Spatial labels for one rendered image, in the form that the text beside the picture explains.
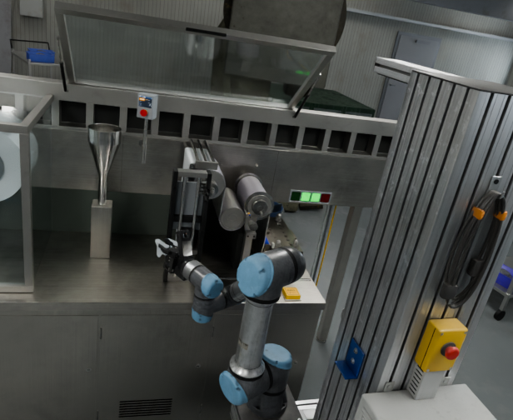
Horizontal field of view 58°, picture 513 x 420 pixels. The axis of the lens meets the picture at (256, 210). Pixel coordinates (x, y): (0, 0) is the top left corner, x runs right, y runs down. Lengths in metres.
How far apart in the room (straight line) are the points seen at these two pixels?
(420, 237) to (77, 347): 1.58
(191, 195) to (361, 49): 9.15
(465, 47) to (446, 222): 11.30
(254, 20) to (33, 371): 3.46
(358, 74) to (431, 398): 9.92
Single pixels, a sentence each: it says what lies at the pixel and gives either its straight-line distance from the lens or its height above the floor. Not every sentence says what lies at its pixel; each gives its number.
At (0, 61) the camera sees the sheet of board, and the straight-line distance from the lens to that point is 9.42.
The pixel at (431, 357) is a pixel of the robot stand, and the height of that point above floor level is 1.38.
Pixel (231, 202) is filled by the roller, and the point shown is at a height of 1.23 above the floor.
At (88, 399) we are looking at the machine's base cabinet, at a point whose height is 0.34.
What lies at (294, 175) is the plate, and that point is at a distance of 2.59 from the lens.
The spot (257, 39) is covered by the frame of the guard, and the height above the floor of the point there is 1.99.
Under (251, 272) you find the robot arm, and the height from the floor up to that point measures 1.43.
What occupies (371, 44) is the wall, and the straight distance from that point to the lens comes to 11.05.
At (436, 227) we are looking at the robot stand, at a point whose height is 1.72.
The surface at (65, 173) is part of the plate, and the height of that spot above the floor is 1.22.
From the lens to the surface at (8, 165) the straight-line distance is 1.93.
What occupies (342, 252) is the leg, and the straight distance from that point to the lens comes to 3.13.
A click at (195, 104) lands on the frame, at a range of 2.37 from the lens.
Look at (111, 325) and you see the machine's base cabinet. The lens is 2.17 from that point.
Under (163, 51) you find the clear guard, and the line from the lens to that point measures 2.10.
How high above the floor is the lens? 2.10
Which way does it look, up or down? 23 degrees down
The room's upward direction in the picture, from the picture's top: 10 degrees clockwise
